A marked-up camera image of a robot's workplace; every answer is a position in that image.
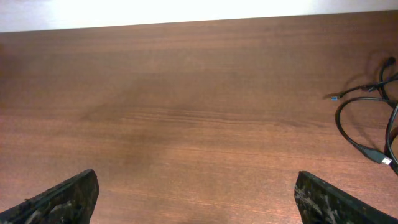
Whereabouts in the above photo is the black micro USB cable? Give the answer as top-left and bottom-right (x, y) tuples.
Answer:
(330, 56), (398, 108)

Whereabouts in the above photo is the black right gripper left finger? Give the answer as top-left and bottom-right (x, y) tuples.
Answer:
(1, 169), (100, 224)

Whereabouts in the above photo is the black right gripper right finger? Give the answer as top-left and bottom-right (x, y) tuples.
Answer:
(294, 171), (397, 224)

